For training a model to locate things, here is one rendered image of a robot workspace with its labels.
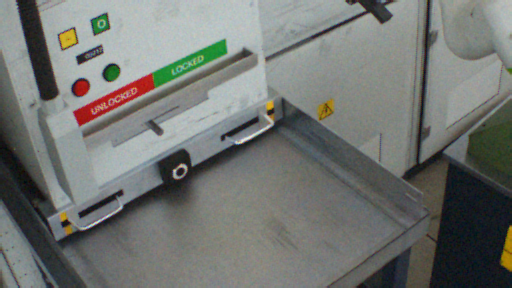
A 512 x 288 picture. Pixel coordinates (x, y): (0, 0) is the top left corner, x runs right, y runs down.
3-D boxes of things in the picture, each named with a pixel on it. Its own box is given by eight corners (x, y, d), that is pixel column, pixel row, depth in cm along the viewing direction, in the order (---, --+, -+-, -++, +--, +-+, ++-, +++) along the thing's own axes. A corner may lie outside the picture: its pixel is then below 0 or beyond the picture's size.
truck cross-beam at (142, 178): (283, 117, 147) (281, 94, 143) (56, 241, 124) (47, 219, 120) (268, 107, 150) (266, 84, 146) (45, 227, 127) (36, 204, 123)
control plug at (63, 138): (101, 195, 112) (76, 110, 101) (76, 209, 110) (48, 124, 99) (81, 171, 117) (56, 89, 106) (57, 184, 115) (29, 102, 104)
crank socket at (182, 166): (195, 174, 134) (191, 154, 131) (169, 188, 132) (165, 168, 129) (187, 167, 136) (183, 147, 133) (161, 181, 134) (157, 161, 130)
